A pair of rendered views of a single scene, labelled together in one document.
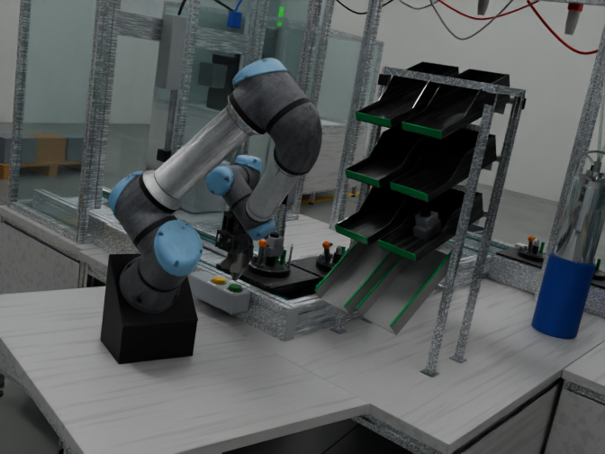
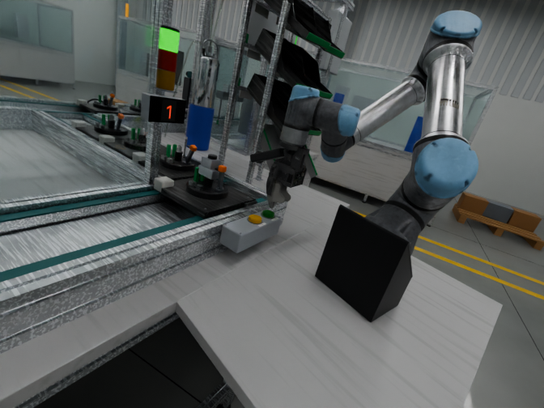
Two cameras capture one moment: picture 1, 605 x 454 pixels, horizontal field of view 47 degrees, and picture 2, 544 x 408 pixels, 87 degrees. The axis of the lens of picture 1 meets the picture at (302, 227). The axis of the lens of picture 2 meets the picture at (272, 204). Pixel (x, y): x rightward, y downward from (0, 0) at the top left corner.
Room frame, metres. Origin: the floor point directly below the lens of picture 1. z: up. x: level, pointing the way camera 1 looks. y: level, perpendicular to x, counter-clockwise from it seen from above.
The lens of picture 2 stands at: (2.05, 1.00, 1.33)
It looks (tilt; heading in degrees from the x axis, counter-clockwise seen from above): 21 degrees down; 262
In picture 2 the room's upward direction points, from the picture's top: 14 degrees clockwise
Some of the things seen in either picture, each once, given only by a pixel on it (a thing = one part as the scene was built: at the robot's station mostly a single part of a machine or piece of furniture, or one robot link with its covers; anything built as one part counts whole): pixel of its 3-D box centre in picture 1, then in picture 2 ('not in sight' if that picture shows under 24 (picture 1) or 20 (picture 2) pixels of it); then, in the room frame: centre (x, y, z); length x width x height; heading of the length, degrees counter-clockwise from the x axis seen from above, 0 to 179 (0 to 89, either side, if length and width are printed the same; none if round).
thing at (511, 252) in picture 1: (535, 248); not in sight; (2.98, -1.02, 1.01); 0.24 x 0.24 x 0.13; 52
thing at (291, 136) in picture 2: not in sight; (294, 136); (1.92, 0.18, 1.22); 0.08 x 0.08 x 0.05
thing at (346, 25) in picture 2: not in sight; (320, 89); (1.49, -1.69, 1.42); 0.30 x 0.09 x 1.13; 52
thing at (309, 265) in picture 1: (338, 256); (178, 154); (2.30, -0.14, 1.01); 0.24 x 0.24 x 0.13; 52
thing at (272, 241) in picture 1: (275, 243); (209, 164); (2.15, 0.08, 1.06); 0.08 x 0.04 x 0.07; 142
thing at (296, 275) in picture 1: (268, 273); (206, 193); (2.14, 0.08, 0.96); 0.24 x 0.24 x 0.02; 52
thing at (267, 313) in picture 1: (191, 274); (189, 243); (2.14, 0.33, 0.91); 0.89 x 0.06 x 0.11; 52
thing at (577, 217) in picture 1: (586, 205); (206, 74); (2.36, -0.94, 1.32); 0.14 x 0.14 x 0.38
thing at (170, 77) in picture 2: not in sight; (165, 79); (2.30, 0.10, 1.28); 0.05 x 0.05 x 0.05
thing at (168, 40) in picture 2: not in sight; (168, 40); (2.30, 0.10, 1.38); 0.05 x 0.05 x 0.05
